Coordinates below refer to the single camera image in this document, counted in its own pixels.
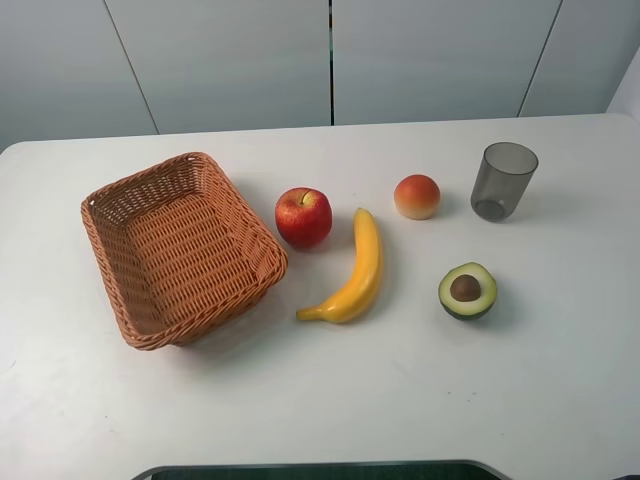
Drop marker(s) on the orange peach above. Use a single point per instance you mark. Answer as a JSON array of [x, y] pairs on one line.
[[417, 197]]

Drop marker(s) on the halved avocado with pit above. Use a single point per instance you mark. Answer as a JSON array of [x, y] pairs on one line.
[[468, 291]]

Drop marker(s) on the grey translucent plastic cup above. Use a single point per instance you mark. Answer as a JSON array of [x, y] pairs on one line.
[[504, 174]]

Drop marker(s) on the yellow banana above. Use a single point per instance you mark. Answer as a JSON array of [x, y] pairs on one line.
[[362, 288]]

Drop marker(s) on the dark monitor edge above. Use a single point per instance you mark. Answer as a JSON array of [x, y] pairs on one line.
[[346, 471]]

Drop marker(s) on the red apple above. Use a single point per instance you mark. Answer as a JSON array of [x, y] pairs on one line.
[[303, 217]]

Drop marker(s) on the brown wicker basket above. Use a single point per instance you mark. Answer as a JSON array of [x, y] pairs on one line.
[[180, 251]]

